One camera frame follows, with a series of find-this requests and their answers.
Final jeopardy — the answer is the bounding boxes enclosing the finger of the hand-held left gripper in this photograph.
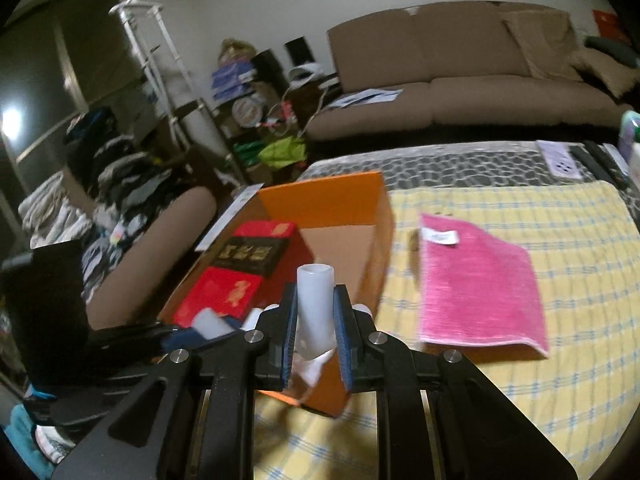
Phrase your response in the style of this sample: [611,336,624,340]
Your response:
[90,322,237,362]

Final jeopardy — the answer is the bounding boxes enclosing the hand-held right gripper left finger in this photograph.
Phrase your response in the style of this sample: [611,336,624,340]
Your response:
[52,284,299,480]

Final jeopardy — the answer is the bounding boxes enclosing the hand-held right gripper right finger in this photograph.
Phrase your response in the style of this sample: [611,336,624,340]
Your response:
[333,285,579,480]

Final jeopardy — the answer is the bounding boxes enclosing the white plastic pipe connector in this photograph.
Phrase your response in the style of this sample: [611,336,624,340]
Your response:
[292,262,374,391]
[192,308,238,337]

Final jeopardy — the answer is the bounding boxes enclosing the red tin box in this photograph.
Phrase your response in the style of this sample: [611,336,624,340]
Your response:
[172,220,314,332]

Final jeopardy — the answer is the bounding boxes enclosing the orange cardboard box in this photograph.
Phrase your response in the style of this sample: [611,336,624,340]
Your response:
[157,171,397,419]

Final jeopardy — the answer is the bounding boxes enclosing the pink woven cloth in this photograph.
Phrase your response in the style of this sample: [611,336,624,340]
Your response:
[416,212,551,359]

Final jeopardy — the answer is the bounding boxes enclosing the pile of clothes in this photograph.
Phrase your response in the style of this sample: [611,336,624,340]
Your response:
[19,106,177,302]

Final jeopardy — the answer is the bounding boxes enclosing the green bag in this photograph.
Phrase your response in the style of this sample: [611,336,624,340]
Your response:
[257,137,307,169]

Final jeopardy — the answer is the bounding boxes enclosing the round tin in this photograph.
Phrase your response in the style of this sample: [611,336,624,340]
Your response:
[232,97,264,127]

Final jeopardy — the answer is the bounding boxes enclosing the papers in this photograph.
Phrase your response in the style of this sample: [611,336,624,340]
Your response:
[325,88,404,110]

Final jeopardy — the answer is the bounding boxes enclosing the yellow plaid tablecloth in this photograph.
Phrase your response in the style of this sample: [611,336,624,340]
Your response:
[250,179,640,480]

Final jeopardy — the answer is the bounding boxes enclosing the stack of blue boxes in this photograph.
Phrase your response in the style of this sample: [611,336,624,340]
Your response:
[210,60,257,102]

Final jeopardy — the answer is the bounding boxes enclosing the white headset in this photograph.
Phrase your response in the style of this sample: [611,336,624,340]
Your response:
[287,63,324,84]

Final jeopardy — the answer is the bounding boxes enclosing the white metal rack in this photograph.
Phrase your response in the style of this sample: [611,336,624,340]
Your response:
[110,0,237,187]

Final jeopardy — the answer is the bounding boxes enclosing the brown sofa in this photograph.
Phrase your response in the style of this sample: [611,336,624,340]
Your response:
[304,0,637,144]

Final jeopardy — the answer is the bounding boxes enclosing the black speaker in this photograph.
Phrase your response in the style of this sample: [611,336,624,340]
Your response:
[285,36,314,66]

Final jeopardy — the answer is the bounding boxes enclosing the black remote control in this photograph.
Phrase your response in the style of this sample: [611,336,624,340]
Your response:
[570,141,632,191]

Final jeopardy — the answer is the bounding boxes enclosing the green white bottle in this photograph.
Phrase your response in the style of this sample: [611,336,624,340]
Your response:
[617,110,640,161]

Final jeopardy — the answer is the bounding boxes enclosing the brown sofa cushion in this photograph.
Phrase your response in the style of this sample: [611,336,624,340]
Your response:
[502,10,584,82]

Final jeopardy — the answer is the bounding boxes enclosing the tan throw pillow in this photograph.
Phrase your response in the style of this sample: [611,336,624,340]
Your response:
[570,50,640,99]

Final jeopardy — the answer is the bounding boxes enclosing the dark cushion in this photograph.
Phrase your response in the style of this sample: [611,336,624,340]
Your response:
[584,35,640,69]

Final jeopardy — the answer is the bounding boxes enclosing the red cardboard box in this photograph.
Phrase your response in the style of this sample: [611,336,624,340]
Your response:
[592,9,632,44]

